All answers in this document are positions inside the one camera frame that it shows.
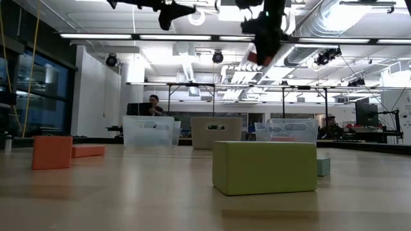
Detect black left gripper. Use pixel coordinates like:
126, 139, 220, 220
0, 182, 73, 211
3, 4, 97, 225
107, 0, 197, 31

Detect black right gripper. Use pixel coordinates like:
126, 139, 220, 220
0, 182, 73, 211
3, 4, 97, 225
236, 0, 288, 67

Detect green wooden block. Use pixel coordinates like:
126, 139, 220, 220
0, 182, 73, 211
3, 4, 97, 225
211, 140, 319, 196

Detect light blue wooden block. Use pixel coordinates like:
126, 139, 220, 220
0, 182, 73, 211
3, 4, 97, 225
316, 157, 331, 177

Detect small red wooden cube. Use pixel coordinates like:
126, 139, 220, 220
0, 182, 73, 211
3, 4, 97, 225
31, 135, 74, 171

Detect long linear ceiling light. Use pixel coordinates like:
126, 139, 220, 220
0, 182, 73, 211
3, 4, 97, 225
59, 31, 411, 46

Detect white ceiling pipes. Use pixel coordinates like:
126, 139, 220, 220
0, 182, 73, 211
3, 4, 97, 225
221, 43, 290, 100

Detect person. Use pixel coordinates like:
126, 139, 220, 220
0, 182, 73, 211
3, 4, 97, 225
317, 114, 346, 141
146, 94, 165, 117

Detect clear plastic bin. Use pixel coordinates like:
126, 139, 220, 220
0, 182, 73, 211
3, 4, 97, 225
254, 118, 319, 144
122, 115, 182, 148

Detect black computer monitor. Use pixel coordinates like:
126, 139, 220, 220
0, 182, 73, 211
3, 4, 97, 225
126, 101, 153, 117
354, 101, 380, 128

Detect opaque light grey bin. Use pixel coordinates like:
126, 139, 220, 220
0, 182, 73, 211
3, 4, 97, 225
190, 116, 244, 150

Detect white ring lamp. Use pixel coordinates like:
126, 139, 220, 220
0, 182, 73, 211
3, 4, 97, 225
188, 8, 206, 27

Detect silver ventilation duct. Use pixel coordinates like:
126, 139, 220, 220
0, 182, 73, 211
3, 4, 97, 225
284, 0, 411, 67

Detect black metal gantry frame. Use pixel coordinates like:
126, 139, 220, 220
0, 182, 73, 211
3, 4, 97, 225
127, 81, 216, 118
256, 83, 381, 139

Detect black aluminium rail frame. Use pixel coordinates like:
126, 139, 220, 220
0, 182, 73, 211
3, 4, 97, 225
0, 136, 411, 157

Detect yellow cable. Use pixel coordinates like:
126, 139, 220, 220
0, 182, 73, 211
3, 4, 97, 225
0, 0, 42, 139

